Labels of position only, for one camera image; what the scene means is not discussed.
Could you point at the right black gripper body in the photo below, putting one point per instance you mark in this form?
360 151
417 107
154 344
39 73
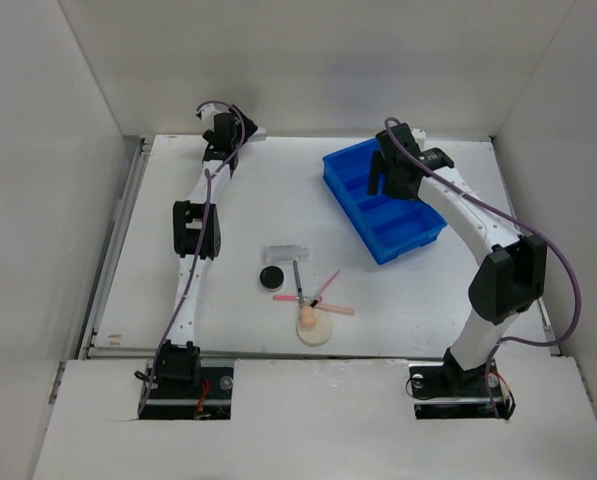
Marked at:
390 186

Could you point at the clear plastic bottle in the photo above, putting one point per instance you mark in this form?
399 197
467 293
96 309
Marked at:
280 254

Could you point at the grey eyeliner pencil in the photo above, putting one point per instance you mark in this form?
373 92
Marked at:
298 282

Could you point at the black round compact jar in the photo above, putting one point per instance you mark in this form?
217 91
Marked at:
271 278

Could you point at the peach concealer stick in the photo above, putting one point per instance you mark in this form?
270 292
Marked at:
335 309

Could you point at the beige makeup sponge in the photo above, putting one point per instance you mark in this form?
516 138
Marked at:
307 320

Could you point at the beige round powder puff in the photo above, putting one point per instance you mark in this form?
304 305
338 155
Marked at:
320 333

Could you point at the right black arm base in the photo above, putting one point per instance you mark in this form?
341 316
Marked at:
440 393

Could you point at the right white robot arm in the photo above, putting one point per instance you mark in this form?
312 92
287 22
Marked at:
511 265

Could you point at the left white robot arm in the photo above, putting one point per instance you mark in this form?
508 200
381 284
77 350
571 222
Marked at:
197 243

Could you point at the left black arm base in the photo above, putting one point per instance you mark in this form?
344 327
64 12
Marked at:
206 397

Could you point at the blue plastic organizer bin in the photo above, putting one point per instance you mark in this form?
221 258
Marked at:
388 227

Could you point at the metal side rail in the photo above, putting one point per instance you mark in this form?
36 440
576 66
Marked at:
138 150

